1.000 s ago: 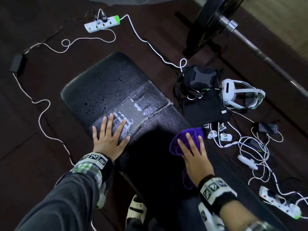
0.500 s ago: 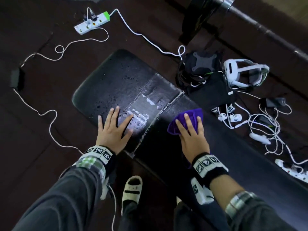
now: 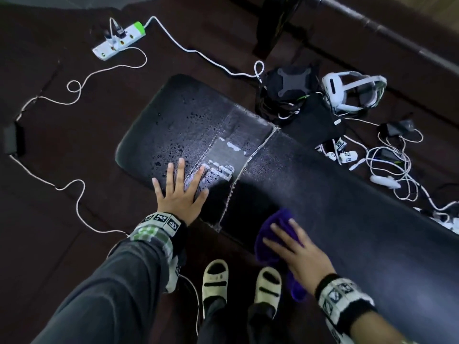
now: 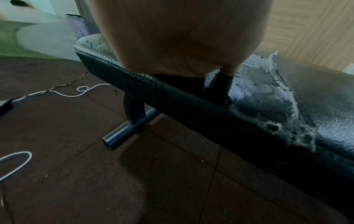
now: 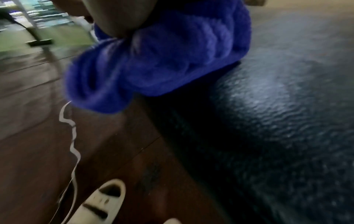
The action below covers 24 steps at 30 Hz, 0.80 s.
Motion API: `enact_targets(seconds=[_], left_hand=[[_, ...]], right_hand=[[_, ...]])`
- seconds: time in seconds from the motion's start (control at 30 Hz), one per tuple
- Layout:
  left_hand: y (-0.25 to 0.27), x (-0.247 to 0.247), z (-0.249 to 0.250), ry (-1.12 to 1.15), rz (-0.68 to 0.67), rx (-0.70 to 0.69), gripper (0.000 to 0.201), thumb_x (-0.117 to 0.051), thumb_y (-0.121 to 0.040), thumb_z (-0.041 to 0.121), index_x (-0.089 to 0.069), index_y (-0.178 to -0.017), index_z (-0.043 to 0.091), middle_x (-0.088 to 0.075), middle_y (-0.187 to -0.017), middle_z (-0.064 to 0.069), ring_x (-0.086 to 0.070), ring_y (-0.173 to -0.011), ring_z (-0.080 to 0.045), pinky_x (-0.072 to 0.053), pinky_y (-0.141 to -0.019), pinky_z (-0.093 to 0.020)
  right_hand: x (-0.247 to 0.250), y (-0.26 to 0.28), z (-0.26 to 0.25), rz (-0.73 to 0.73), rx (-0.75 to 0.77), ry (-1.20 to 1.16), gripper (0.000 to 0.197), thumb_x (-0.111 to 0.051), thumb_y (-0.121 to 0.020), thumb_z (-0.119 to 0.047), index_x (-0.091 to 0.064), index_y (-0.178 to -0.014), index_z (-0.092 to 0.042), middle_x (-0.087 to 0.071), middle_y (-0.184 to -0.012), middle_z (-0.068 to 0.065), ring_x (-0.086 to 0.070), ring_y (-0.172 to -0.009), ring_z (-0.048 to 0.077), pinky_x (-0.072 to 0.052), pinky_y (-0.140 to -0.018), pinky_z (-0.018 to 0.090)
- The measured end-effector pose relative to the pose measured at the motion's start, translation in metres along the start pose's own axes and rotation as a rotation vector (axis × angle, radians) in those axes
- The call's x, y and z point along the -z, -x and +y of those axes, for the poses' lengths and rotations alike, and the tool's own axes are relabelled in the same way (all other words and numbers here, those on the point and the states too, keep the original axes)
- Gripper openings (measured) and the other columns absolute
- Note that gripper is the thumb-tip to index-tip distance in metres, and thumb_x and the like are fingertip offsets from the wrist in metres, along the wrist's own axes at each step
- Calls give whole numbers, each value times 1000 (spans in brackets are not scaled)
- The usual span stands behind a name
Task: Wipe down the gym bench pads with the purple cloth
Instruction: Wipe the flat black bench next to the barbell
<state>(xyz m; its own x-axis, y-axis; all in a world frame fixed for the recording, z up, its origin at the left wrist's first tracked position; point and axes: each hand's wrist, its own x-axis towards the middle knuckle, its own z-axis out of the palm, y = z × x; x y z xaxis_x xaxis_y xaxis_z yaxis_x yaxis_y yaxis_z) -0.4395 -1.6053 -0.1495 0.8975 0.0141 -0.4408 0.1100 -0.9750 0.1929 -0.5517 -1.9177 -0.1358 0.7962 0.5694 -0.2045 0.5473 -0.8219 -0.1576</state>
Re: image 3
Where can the purple cleaning cloth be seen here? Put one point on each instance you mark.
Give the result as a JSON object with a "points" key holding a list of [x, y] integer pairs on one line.
{"points": [[279, 220]]}

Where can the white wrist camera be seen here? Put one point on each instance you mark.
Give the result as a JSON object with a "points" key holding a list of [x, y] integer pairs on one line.
{"points": [[335, 333], [174, 275]]}

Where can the steel barbell bar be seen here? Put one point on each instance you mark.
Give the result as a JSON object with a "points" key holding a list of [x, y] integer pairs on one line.
{"points": [[387, 32]]}

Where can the person's right forearm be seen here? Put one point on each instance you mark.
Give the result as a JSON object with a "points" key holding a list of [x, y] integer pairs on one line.
{"points": [[376, 329]]}

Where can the person's dark trousers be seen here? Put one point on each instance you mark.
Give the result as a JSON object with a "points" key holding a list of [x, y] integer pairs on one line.
{"points": [[215, 322]]}

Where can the person's left hand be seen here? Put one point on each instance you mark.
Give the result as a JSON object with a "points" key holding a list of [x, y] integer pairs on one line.
{"points": [[179, 204]]}

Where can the black cap with grey bracket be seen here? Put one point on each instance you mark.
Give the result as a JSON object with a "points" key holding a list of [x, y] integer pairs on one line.
{"points": [[292, 82]]}

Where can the black right wristband with markers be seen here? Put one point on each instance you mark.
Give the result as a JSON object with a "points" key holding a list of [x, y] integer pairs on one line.
{"points": [[342, 300]]}

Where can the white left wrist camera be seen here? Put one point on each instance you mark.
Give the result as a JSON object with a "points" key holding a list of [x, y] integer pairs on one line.
{"points": [[174, 275]]}

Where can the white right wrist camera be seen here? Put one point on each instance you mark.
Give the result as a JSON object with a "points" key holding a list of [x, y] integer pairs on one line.
{"points": [[335, 333]]}

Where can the white handheld controller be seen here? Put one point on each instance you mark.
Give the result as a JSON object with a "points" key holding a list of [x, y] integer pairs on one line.
{"points": [[383, 181]]}

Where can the white headset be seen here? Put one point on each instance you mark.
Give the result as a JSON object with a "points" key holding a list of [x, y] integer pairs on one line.
{"points": [[331, 89]]}

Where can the person's white right sandal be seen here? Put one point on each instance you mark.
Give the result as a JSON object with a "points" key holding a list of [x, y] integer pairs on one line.
{"points": [[268, 288]]}

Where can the small white tagged camera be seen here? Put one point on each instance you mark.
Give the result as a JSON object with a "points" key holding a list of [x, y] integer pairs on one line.
{"points": [[330, 156], [341, 144], [348, 156]]}

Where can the person's white sandal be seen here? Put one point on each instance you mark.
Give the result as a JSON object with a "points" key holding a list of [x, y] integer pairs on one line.
{"points": [[268, 288], [214, 283]]}

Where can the person's left forearm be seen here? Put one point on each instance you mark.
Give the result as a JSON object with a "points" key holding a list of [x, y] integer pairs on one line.
{"points": [[114, 297]]}

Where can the black flat pouch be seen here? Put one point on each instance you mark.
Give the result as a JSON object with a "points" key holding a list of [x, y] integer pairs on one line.
{"points": [[315, 121]]}

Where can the person's white left sandal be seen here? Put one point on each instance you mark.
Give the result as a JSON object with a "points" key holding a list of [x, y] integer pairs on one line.
{"points": [[214, 283]]}

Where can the person's right hand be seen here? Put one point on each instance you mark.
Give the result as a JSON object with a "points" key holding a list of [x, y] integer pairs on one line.
{"points": [[308, 265]]}

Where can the black power adapter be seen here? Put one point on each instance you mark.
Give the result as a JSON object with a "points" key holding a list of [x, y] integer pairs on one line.
{"points": [[13, 138]]}

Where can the white power strip green end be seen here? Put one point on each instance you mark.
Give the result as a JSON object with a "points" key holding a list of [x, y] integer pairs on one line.
{"points": [[444, 222], [118, 42]]}

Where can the black bench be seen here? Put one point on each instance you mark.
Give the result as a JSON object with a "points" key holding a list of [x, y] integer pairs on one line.
{"points": [[340, 211]]}

